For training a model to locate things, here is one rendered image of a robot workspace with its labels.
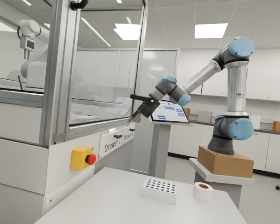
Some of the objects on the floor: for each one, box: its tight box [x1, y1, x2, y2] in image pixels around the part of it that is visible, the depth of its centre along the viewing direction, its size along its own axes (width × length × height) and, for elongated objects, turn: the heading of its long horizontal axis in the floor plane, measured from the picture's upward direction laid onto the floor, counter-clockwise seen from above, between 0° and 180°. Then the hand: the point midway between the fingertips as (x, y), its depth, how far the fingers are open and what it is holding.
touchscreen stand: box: [148, 124, 171, 179], centre depth 180 cm, size 50×45×102 cm
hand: (129, 120), depth 94 cm, fingers closed
